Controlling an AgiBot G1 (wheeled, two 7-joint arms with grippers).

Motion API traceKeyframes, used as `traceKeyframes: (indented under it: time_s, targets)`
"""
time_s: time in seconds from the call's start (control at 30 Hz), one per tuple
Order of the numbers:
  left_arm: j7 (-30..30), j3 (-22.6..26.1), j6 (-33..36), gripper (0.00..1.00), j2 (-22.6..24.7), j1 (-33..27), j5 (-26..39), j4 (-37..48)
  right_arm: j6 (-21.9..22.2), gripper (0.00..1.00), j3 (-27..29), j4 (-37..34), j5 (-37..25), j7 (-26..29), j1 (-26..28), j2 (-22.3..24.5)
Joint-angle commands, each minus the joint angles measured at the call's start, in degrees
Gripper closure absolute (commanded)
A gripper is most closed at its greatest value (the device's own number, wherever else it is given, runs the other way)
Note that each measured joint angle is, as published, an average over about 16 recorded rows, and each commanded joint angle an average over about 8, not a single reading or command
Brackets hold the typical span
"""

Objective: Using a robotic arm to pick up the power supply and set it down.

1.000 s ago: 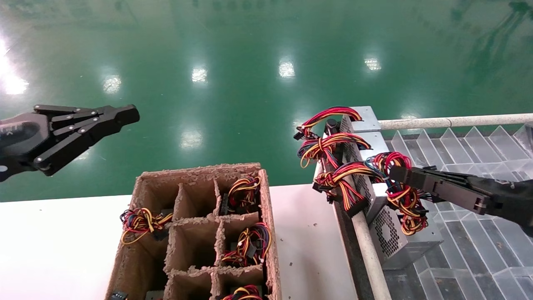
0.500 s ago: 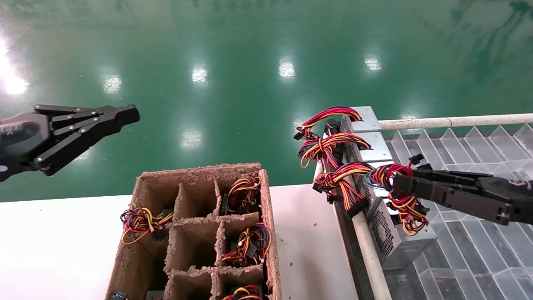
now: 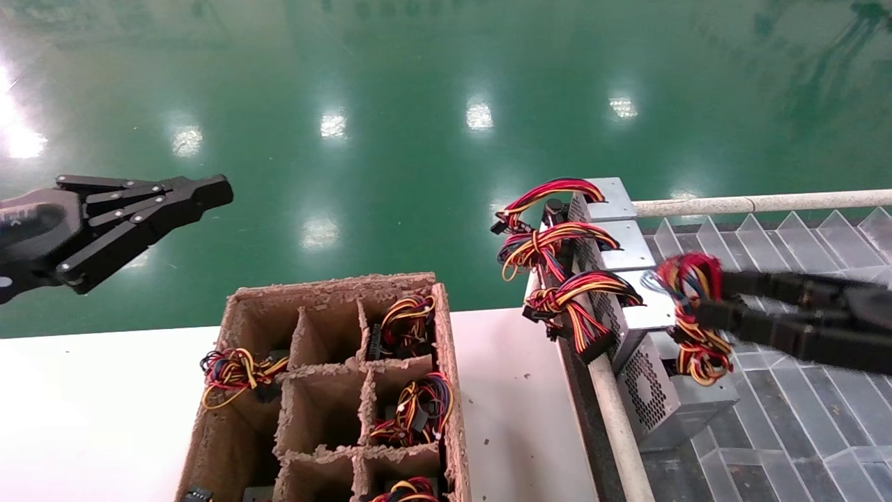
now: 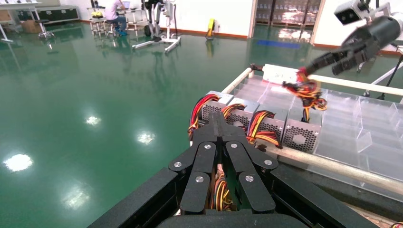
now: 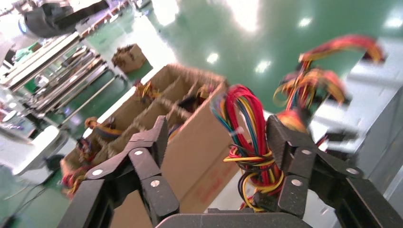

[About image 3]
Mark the silver power supply with wires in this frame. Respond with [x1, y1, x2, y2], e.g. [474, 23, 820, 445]
[497, 221, 657, 281]
[491, 177, 638, 236]
[369, 476, 441, 502]
[523, 268, 677, 370]
[367, 293, 438, 361]
[617, 252, 741, 454]
[368, 372, 457, 447]

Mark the brown cardboard divider box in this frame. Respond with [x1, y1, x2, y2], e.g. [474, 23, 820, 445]
[176, 272, 473, 502]

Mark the clear acrylic divider rack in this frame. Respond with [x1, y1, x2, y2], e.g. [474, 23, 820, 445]
[641, 207, 892, 502]

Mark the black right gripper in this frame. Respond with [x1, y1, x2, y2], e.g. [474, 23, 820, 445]
[695, 272, 892, 375]

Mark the black rack edge strip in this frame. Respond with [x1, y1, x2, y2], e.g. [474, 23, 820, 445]
[556, 314, 629, 502]

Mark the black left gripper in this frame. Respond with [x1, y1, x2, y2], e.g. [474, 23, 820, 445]
[0, 173, 235, 305]

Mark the wire bundle on box left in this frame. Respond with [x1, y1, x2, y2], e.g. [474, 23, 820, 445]
[200, 347, 291, 411]

